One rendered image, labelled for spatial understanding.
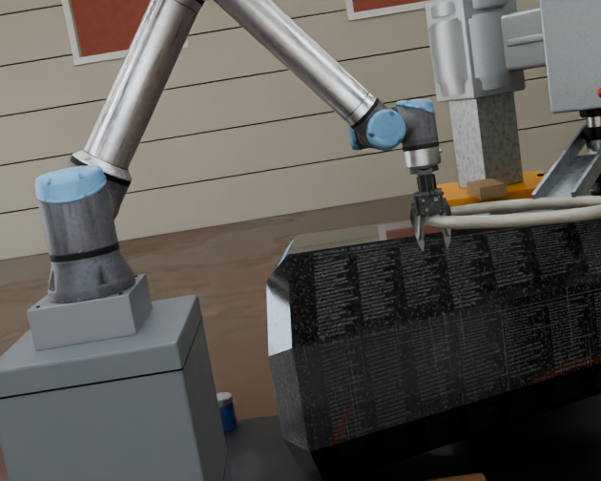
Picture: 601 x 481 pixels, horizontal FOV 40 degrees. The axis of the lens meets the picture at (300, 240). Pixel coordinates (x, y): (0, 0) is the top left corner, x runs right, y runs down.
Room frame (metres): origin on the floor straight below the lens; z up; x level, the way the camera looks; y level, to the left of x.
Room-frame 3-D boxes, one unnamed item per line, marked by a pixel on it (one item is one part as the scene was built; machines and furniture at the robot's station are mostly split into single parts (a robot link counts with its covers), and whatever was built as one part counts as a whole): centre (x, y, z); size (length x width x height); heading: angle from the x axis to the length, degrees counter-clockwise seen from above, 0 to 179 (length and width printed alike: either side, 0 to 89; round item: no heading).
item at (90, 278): (1.81, 0.47, 0.99); 0.19 x 0.19 x 0.10
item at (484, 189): (3.19, -0.74, 0.81); 0.20 x 0.10 x 0.05; 1
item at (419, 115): (2.08, -0.33, 1.17); 0.10 x 0.09 x 0.12; 96
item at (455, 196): (3.44, -0.82, 0.76); 0.49 x 0.49 x 0.05; 83
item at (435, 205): (2.06, -0.33, 1.00); 0.09 x 0.08 x 0.12; 172
